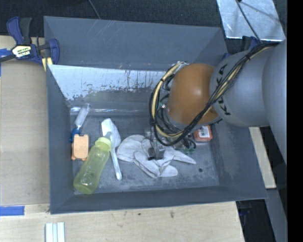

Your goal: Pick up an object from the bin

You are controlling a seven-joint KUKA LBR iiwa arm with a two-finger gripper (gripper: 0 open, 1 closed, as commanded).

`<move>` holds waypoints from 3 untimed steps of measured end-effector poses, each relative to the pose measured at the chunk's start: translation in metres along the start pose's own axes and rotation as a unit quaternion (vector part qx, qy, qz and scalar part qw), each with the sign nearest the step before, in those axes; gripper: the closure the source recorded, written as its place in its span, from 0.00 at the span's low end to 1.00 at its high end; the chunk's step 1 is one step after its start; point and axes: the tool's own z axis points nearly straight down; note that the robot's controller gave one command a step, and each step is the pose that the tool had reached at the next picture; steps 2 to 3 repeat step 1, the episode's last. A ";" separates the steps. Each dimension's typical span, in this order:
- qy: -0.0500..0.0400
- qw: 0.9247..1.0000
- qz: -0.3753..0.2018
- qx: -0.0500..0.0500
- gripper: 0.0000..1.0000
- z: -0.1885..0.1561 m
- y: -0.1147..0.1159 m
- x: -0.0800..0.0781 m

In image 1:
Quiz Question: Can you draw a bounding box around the orange flat block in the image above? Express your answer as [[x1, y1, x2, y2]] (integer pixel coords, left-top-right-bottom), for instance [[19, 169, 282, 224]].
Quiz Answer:
[[71, 134, 89, 161]]

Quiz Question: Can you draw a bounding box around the white cloth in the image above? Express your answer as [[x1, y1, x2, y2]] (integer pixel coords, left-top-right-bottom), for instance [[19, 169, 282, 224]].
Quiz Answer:
[[116, 134, 197, 178]]

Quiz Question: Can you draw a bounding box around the white plastic scoop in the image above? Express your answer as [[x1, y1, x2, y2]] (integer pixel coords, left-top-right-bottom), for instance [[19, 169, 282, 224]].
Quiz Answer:
[[100, 118, 123, 181]]

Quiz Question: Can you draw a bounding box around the orange box with white label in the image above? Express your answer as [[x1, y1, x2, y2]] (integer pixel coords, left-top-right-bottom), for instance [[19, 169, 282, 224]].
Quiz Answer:
[[193, 125, 214, 143]]

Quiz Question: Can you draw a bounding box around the yellow-green baby bottle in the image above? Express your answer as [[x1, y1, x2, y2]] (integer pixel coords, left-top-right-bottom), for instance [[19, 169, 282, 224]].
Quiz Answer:
[[73, 132, 113, 195]]

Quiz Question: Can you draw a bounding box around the grey metal bin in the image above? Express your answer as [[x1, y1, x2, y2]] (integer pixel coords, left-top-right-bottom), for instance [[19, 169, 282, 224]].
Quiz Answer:
[[42, 16, 270, 215]]

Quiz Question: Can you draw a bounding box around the clear bottle with blue cap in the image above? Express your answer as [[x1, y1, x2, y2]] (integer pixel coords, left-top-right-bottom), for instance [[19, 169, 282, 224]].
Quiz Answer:
[[69, 103, 92, 144]]

